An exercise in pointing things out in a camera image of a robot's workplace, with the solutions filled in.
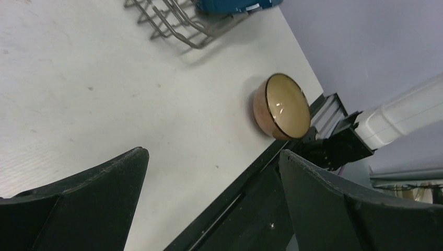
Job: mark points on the blue leaf-shaped plate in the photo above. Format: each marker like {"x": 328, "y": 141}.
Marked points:
{"x": 235, "y": 6}

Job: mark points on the grey wire dish rack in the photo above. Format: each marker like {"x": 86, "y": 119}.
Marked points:
{"x": 183, "y": 21}

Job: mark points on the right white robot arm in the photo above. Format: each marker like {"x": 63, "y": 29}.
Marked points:
{"x": 360, "y": 134}

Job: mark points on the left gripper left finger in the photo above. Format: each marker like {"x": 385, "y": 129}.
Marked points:
{"x": 91, "y": 210}

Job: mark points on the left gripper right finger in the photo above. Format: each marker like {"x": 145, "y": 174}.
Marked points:
{"x": 329, "y": 212}

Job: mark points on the brown black-rimmed bowl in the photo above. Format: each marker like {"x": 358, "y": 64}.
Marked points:
{"x": 281, "y": 109}

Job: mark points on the black front mounting rail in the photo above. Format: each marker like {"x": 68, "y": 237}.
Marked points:
{"x": 252, "y": 213}

